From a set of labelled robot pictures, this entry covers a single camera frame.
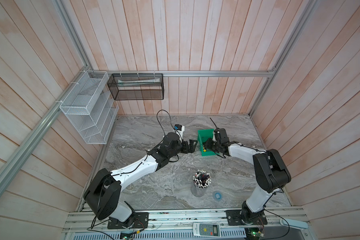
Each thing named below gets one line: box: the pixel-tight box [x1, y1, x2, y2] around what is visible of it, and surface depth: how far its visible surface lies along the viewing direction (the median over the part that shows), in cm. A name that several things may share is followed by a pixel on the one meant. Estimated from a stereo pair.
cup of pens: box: [191, 169, 212, 198], surface depth 72 cm
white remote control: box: [192, 222, 222, 238], surface depth 71 cm
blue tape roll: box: [215, 192, 223, 200], surface depth 83 cm
